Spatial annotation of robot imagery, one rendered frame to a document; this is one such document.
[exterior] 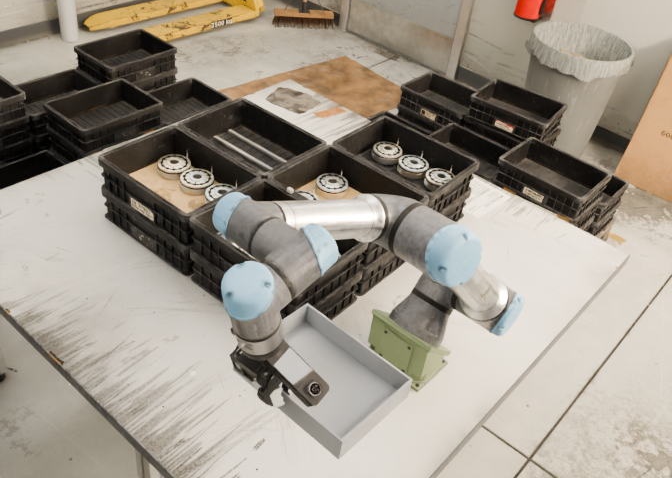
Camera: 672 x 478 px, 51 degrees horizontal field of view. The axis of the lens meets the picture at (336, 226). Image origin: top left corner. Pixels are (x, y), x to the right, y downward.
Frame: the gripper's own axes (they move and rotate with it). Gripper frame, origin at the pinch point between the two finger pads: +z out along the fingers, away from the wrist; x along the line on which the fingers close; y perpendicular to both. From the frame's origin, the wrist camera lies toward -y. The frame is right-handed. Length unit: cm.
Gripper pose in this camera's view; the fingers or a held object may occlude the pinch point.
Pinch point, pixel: (285, 400)
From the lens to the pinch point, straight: 129.7
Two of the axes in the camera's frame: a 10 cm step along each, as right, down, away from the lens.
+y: -7.9, -4.4, 4.3
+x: -6.1, 6.3, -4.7
